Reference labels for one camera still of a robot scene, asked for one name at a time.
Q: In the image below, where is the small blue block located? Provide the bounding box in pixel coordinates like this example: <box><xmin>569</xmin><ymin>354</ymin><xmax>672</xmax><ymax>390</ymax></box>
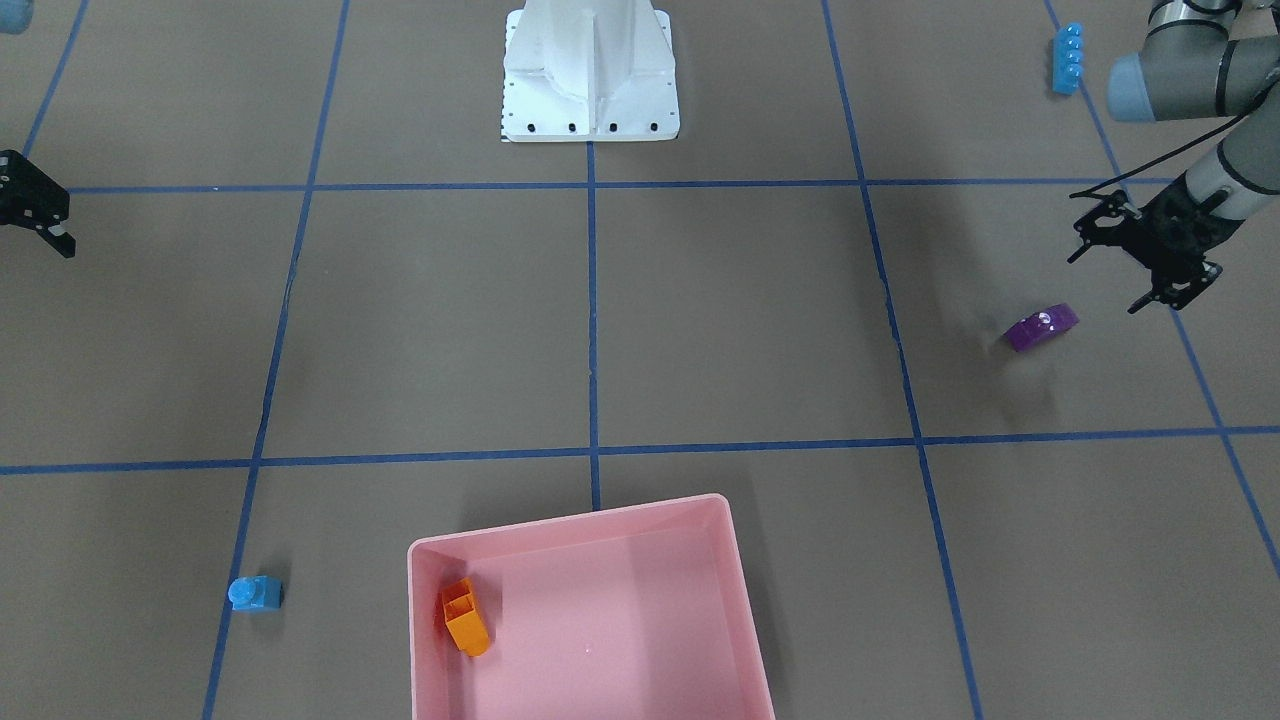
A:
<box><xmin>227</xmin><ymin>575</ymin><xmax>283</xmax><ymax>614</ymax></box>

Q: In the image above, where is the pink plastic box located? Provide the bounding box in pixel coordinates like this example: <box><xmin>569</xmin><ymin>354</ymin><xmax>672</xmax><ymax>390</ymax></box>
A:
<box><xmin>407</xmin><ymin>495</ymin><xmax>774</xmax><ymax>719</ymax></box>

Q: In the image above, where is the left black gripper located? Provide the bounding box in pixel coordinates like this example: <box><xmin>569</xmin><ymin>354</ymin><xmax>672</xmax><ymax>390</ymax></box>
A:
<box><xmin>1126</xmin><ymin>190</ymin><xmax>1236</xmax><ymax>315</ymax></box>

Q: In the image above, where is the purple block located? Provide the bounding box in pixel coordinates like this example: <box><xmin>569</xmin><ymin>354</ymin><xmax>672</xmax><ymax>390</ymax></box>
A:
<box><xmin>1002</xmin><ymin>304</ymin><xmax>1080</xmax><ymax>354</ymax></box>

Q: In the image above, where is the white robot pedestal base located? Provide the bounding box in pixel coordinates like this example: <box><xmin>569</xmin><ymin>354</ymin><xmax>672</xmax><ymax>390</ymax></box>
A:
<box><xmin>500</xmin><ymin>1</ymin><xmax>681</xmax><ymax>143</ymax></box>

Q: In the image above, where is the orange block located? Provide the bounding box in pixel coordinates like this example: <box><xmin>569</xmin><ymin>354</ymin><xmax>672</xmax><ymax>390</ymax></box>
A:
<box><xmin>439</xmin><ymin>577</ymin><xmax>492</xmax><ymax>659</ymax></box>

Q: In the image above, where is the black braided cable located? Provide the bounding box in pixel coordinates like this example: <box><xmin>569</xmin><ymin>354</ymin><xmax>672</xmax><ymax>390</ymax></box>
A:
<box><xmin>1070</xmin><ymin>79</ymin><xmax>1280</xmax><ymax>201</ymax></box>

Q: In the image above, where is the long blue block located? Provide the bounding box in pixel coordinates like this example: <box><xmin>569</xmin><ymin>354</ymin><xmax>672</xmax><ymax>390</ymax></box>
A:
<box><xmin>1050</xmin><ymin>22</ymin><xmax>1085</xmax><ymax>97</ymax></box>

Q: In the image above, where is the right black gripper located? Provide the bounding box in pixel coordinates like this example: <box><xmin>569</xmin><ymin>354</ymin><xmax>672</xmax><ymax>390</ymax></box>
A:
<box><xmin>1</xmin><ymin>150</ymin><xmax>77</xmax><ymax>259</ymax></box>

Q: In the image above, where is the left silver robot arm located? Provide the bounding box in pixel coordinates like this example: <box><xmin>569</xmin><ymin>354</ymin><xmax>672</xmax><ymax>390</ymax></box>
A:
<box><xmin>1107</xmin><ymin>1</ymin><xmax>1279</xmax><ymax>310</ymax></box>

